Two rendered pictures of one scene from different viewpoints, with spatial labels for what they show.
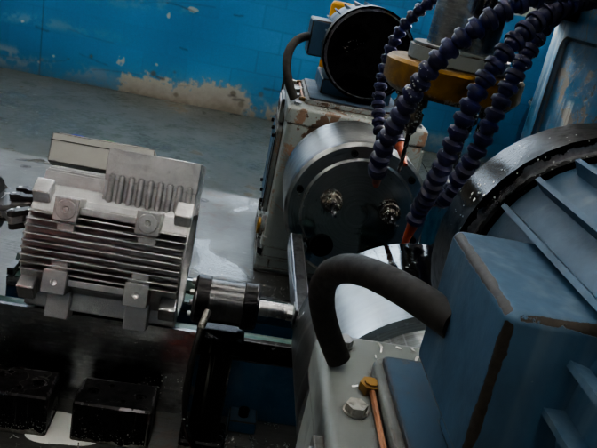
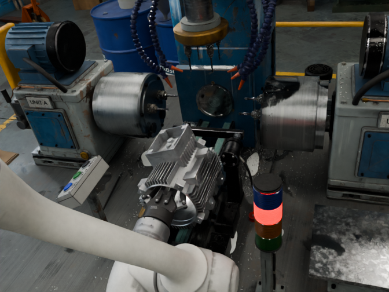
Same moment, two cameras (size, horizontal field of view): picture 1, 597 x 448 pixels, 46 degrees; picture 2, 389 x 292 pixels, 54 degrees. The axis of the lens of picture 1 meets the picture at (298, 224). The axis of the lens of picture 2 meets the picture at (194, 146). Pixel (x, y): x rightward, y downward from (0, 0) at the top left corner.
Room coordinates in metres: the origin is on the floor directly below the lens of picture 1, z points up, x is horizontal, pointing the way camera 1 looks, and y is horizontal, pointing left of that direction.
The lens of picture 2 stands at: (0.42, 0.94, 1.75)
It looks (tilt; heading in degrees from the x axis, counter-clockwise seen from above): 36 degrees down; 299
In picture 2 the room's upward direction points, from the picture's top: 9 degrees counter-clockwise
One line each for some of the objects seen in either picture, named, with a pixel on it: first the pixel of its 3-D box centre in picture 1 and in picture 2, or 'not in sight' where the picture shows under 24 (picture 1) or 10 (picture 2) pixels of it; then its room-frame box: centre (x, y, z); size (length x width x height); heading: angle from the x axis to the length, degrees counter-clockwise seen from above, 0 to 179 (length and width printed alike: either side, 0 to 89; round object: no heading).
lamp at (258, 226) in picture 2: not in sight; (268, 222); (0.57, 0.38, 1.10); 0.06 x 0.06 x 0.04
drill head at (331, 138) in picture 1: (347, 188); (120, 104); (1.28, -0.08, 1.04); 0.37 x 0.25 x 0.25; 6
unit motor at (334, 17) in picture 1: (331, 96); (45, 79); (1.56, -0.02, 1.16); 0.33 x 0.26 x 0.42; 6
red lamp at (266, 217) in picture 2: not in sight; (267, 207); (0.57, 0.38, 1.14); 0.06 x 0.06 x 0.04
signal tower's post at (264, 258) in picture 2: not in sight; (268, 247); (0.57, 0.38, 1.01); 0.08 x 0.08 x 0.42; 6
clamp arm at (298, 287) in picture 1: (296, 276); (206, 132); (0.89, -0.01, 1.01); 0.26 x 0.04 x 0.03; 6
